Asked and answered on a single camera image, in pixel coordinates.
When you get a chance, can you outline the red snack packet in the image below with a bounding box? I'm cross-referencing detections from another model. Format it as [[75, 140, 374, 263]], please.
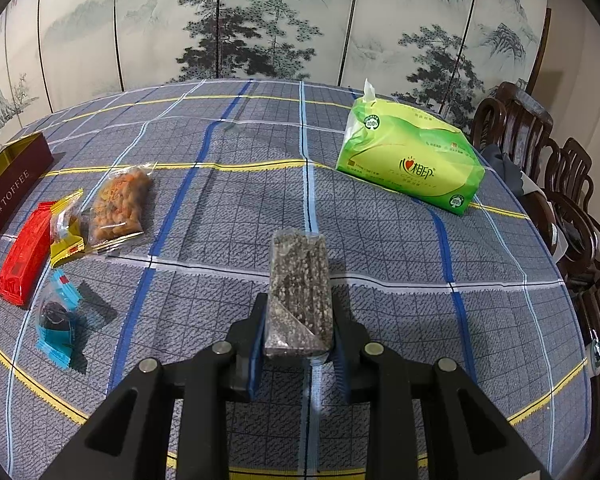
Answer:
[[0, 201, 61, 298]]

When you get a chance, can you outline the blue packet with dark cookie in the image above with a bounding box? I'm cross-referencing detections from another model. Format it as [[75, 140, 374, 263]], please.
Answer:
[[35, 268, 83, 368]]

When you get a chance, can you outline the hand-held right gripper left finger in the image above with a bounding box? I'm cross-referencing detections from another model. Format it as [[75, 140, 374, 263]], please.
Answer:
[[39, 291, 271, 480]]

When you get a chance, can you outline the red and gold tin box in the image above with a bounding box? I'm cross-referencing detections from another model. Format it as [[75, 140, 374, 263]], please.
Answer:
[[0, 132, 55, 266]]

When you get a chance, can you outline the dark sesame bar packet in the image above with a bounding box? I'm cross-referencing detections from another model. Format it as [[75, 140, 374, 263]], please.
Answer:
[[262, 229, 336, 361]]

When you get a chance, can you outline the yellow snack packet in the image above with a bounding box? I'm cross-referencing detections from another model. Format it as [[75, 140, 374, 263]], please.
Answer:
[[49, 189, 86, 268]]

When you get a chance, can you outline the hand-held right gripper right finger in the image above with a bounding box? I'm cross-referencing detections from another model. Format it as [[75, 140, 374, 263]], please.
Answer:
[[330, 280, 556, 480]]

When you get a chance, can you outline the green tissue pack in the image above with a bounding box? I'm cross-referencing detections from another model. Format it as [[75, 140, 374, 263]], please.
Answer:
[[335, 78, 486, 217]]

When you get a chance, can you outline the dark wooden chair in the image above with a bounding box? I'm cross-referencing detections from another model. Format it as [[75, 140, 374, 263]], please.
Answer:
[[470, 81, 553, 161], [535, 137, 593, 221], [545, 192, 600, 306]]

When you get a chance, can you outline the clear packet of orange snacks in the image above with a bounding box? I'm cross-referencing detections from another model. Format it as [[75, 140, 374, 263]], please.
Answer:
[[80, 161, 158, 256]]

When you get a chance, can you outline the dark cloth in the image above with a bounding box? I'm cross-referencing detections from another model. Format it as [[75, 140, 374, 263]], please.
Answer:
[[480, 142, 541, 196]]

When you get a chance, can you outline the painted folding screen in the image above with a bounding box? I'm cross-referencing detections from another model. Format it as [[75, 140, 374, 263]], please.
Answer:
[[0, 0, 551, 161]]

